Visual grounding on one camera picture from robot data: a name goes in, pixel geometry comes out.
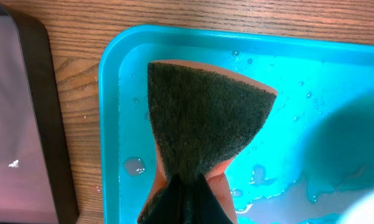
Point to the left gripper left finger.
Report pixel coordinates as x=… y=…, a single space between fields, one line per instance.
x=168 y=210

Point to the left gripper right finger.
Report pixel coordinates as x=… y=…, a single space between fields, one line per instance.
x=202 y=207

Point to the green and red sponge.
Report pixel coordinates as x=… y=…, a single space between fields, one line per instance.
x=202 y=117

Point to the light blue plate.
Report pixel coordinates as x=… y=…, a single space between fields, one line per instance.
x=361 y=212

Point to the teal plastic serving tray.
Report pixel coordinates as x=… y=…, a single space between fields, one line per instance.
x=313 y=158

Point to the black rectangular tray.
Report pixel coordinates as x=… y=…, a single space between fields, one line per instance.
x=36 y=183

